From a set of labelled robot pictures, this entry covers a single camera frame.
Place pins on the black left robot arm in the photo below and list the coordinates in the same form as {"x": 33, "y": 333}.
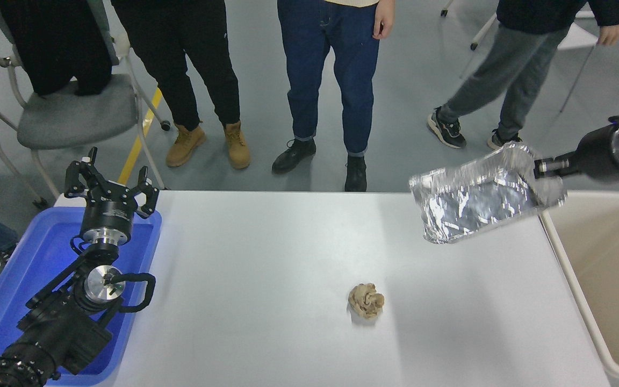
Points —
{"x": 57, "y": 328}

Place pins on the silver foil tray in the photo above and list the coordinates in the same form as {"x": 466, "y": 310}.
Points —
{"x": 470, "y": 204}

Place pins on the crumpled tan paper ball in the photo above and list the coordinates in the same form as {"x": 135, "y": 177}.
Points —
{"x": 366, "y": 301}

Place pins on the grey padded chair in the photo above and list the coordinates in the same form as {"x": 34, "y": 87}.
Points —
{"x": 73, "y": 113}

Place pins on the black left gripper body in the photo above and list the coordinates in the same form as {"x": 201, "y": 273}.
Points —
{"x": 106, "y": 213}

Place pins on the person's hand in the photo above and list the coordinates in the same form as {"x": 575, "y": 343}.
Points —
{"x": 384, "y": 21}
{"x": 613, "y": 33}

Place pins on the blue plastic tray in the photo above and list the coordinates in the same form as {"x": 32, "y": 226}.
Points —
{"x": 30, "y": 258}

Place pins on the white chair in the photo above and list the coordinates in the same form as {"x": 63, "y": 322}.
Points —
{"x": 578, "y": 38}

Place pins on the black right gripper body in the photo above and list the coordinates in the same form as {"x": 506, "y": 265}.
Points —
{"x": 597, "y": 156}

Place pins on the black jacket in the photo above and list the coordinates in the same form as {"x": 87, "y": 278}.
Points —
{"x": 54, "y": 48}

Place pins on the large pale bin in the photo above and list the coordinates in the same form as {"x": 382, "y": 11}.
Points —
{"x": 610, "y": 258}

